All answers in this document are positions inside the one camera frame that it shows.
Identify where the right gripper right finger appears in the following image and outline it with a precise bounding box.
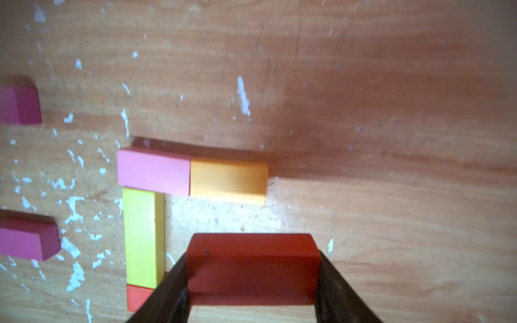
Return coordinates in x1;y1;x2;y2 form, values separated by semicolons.
315;252;382;323

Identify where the orange long block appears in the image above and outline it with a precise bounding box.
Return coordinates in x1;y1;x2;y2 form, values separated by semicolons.
190;158;269;206

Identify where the red-orange small block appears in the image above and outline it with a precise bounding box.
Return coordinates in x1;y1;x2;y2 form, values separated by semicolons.
126;284;155;312

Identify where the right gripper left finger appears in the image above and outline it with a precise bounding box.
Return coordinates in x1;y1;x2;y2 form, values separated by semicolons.
127;254;191;323

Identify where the small magenta block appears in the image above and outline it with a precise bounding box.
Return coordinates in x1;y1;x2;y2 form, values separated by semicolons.
1;85;42;125

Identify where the red block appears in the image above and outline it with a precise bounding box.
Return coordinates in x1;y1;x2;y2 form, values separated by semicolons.
186;233;321;306

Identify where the pink long block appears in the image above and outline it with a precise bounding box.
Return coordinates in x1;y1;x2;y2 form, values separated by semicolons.
117;148;192;196

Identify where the magenta long block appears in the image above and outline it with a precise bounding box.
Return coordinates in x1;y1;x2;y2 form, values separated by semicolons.
1;217;61;261

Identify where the yellow-green block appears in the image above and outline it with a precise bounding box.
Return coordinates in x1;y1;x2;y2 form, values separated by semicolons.
123;188;165;289

